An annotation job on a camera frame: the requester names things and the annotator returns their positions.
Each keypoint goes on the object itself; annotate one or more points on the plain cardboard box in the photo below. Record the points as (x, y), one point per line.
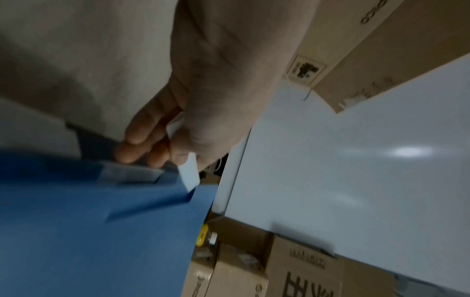
(367, 278)

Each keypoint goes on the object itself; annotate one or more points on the yellow drink bottle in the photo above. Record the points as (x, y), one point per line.
(205, 237)

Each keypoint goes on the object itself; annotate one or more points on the cardboard box black logo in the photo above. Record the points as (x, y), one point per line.
(238, 272)
(200, 278)

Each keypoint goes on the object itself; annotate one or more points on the large printed cardboard box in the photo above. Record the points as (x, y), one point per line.
(304, 266)

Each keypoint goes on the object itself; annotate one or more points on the blue folder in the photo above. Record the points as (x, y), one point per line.
(91, 232)

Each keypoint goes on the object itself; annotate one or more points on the low brown cardboard box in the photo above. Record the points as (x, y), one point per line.
(242, 232)

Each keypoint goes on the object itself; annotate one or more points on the person's left hand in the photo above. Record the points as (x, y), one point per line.
(227, 72)

